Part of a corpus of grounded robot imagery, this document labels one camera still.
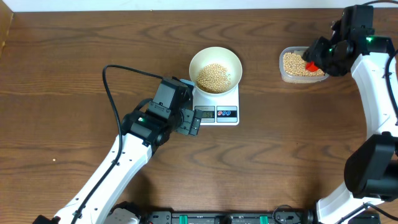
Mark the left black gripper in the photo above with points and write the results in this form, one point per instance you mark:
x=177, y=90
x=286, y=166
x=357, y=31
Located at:
x=190, y=122

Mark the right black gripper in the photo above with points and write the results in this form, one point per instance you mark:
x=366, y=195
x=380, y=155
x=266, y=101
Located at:
x=313, y=54

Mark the red plastic measuring scoop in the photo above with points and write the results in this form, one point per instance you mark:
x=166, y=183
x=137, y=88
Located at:
x=311, y=67

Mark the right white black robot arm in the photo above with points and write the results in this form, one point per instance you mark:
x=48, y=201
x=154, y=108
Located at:
x=370, y=174

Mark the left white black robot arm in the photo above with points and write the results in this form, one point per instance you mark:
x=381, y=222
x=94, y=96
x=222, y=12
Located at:
x=142, y=132

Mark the white digital kitchen scale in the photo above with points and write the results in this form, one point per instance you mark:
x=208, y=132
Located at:
x=218, y=109

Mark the soybeans in bowl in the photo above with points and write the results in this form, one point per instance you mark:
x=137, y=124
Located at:
x=214, y=78

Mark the white round bowl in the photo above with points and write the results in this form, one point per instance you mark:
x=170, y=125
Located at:
x=220, y=55

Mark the soybeans in container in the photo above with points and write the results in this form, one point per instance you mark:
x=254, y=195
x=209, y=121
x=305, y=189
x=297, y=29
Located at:
x=294, y=65

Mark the clear plastic bean container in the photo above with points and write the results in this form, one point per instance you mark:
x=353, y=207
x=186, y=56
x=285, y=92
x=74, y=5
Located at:
x=295, y=79

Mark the left gripper grey camera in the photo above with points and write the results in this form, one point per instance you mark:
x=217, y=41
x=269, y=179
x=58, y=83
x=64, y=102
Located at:
x=171, y=96

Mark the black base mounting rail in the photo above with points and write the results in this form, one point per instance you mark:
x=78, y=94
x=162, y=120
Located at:
x=280, y=216

